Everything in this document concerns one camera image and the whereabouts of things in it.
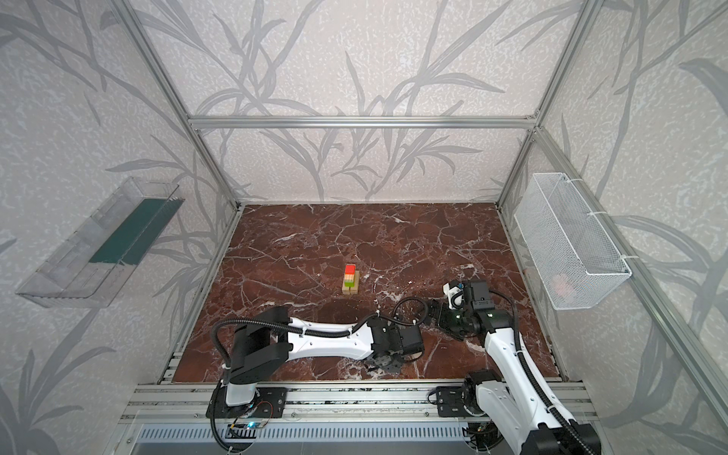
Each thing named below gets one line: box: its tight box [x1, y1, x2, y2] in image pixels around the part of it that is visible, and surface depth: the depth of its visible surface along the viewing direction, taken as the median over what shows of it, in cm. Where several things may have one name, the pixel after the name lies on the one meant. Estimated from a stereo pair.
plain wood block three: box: [342, 284, 359, 295], surface depth 95 cm
